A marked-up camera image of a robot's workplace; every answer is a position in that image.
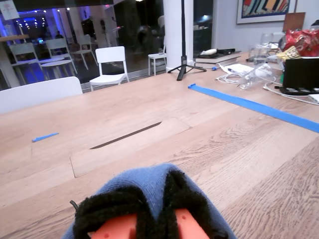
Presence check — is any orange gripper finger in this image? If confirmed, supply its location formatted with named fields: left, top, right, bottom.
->
left=152, top=170, right=230, bottom=239
left=73, top=190, right=158, bottom=239

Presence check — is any blue printed T-shirt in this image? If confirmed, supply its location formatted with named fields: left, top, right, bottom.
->
left=61, top=162, right=238, bottom=239

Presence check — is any short blue tape piece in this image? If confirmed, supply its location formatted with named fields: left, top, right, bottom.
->
left=31, top=132, right=60, bottom=143

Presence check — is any long blue tape strip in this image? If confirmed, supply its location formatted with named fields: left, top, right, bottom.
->
left=187, top=83, right=319, bottom=133

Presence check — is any white chair with wide back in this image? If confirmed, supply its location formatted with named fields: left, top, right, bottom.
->
left=0, top=76, right=84, bottom=115

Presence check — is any clear plastic bottle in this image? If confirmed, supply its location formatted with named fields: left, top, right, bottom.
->
left=239, top=62, right=275, bottom=91

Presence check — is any white notebook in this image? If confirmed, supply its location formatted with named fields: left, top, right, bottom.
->
left=218, top=63, right=256, bottom=76

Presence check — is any dark book stack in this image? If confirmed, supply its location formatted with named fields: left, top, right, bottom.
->
left=193, top=50, right=243, bottom=68

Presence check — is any small white side table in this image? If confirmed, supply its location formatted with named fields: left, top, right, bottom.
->
left=148, top=52, right=168, bottom=76

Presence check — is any white slatted chair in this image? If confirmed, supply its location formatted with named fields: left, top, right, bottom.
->
left=89, top=45, right=131, bottom=92

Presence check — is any round white table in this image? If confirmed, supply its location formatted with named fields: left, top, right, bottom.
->
left=40, top=59, right=74, bottom=79

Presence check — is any white oblong object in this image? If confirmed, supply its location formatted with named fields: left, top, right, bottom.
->
left=199, top=48, right=218, bottom=57

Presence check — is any flat black device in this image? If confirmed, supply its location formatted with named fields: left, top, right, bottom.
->
left=216, top=48, right=236, bottom=56

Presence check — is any clear glass jar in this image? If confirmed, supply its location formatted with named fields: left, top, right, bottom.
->
left=249, top=44, right=271, bottom=66

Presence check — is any white chair behind glass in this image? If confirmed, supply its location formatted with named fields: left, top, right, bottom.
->
left=8, top=42, right=41, bottom=86
left=72, top=34, right=99, bottom=71
left=45, top=37, right=79, bottom=76

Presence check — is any white round column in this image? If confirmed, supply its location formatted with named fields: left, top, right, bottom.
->
left=162, top=0, right=196, bottom=74

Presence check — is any black box device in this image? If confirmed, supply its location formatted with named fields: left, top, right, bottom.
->
left=279, top=57, right=319, bottom=98

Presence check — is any yellow snack bag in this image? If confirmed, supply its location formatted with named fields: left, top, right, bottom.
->
left=276, top=46, right=303, bottom=63

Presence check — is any clear plastic container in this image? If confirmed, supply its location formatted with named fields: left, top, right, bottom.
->
left=259, top=31, right=284, bottom=51

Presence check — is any wooden counter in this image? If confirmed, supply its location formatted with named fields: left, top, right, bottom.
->
left=0, top=34, right=31, bottom=44

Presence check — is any red snack bag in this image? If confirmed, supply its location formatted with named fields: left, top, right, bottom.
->
left=283, top=28, right=319, bottom=58

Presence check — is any framed colourful painting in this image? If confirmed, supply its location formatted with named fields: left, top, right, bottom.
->
left=236, top=0, right=298, bottom=25

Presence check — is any brown board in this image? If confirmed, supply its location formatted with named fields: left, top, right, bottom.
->
left=282, top=11, right=307, bottom=33

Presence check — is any paper sign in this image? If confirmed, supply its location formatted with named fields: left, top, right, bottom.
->
left=0, top=0, right=20, bottom=21

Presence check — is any black cable tie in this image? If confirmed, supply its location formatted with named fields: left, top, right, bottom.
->
left=69, top=199, right=80, bottom=213

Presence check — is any coiled white cable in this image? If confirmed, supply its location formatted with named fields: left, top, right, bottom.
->
left=215, top=72, right=250, bottom=84

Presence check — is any black camera tripod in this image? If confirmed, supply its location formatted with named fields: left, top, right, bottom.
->
left=167, top=0, right=208, bottom=82

